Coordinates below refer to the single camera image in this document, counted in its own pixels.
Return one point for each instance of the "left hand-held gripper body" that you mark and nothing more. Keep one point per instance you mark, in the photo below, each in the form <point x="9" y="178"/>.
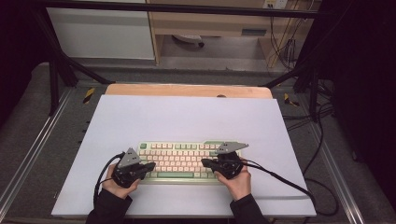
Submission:
<point x="127" y="171"/>

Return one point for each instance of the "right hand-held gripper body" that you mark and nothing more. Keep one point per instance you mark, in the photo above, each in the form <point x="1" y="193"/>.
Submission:
<point x="230" y="165"/>

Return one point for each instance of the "green and cream keyboard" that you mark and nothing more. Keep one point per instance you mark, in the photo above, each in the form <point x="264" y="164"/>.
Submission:
<point x="180" y="158"/>

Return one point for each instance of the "person's left hand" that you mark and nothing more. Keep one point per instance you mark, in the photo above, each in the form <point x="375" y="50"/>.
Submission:
<point x="116" y="190"/>

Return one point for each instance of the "person's right hand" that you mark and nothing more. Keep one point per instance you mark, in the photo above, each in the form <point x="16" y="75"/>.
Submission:
<point x="239" y="186"/>

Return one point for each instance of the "white board sheet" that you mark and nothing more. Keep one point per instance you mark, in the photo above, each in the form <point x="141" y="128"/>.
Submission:
<point x="186" y="118"/>

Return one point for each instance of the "wooden table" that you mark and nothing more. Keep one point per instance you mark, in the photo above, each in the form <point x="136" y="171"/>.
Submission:
<point x="186" y="90"/>

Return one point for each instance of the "yellow and black tape strip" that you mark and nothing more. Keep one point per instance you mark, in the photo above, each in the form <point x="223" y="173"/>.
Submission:
<point x="290" y="100"/>
<point x="89" y="95"/>

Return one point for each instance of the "office chair base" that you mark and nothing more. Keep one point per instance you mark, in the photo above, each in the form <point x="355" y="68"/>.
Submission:
<point x="188" y="39"/>

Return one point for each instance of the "light wooden desk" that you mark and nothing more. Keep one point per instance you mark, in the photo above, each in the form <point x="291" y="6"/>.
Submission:
<point x="211" y="23"/>

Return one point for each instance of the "white cabinet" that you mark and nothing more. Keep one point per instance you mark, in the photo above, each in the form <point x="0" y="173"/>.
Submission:
<point x="99" y="31"/>

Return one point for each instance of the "white power strip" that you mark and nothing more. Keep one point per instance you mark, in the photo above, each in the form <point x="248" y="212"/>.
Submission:
<point x="275" y="3"/>

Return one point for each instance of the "aluminium floor rail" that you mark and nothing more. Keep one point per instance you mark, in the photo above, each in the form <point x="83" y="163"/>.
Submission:
<point x="336" y="174"/>
<point x="34" y="149"/>

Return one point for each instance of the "black metal frame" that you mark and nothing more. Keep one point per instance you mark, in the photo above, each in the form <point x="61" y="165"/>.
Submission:
<point x="186" y="7"/>

